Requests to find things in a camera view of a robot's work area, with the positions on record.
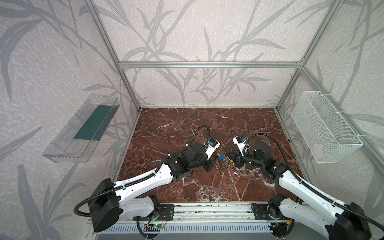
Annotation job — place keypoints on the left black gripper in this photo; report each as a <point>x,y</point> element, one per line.
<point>208,161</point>

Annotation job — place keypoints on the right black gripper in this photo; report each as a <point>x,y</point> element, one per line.
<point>237,159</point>

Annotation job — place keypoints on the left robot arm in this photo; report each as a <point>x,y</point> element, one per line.
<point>112,201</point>

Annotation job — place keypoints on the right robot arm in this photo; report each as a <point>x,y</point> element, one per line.
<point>348,226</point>

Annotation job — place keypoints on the small circuit board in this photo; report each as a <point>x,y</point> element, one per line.
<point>156,227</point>

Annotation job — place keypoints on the pink object in basket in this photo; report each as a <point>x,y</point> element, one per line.
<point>318,149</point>

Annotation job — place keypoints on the green felt pad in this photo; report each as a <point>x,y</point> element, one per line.
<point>95,126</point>

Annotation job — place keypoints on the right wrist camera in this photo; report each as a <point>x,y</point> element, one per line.
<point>242,144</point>

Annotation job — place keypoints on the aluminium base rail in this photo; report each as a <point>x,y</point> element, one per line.
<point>241,211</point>

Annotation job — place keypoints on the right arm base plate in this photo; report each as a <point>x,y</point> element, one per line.
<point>265,211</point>

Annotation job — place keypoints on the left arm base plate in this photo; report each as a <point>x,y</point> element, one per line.
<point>163,213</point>

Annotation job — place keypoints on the white wire mesh basket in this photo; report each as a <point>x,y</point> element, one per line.
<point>320,122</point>

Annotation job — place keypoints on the clear plastic wall bin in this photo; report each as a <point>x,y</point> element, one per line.
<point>64,148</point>

